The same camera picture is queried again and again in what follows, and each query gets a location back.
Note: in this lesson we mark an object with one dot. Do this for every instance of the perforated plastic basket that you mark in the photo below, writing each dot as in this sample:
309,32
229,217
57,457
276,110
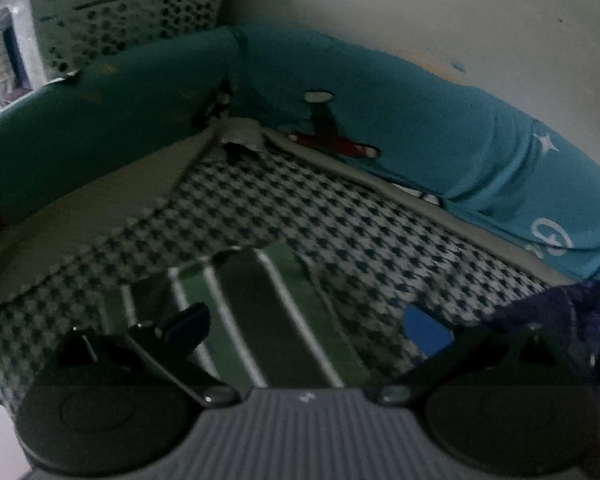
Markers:
130,20

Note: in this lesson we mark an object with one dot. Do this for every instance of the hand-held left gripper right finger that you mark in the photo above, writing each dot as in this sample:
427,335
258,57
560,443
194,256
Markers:
425,331

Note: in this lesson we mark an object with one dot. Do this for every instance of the houndstooth mattress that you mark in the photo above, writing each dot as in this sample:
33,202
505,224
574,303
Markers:
330,220

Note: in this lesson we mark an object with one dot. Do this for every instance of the blue printed bed bumper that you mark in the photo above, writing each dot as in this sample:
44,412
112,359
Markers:
430,125

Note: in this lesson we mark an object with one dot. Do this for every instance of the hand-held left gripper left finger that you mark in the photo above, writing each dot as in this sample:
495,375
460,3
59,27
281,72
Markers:
190,319

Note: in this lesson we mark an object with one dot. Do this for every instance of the purple floral garment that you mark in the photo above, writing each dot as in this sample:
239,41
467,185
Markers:
570,320

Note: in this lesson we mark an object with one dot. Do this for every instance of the green striped garment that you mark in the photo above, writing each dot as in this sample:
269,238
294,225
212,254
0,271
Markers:
260,310

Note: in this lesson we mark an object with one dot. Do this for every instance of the shiny plastic bag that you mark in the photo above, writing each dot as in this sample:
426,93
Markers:
5,35

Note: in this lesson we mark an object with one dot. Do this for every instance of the dark teal bed bumper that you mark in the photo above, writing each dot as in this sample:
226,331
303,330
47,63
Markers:
95,120

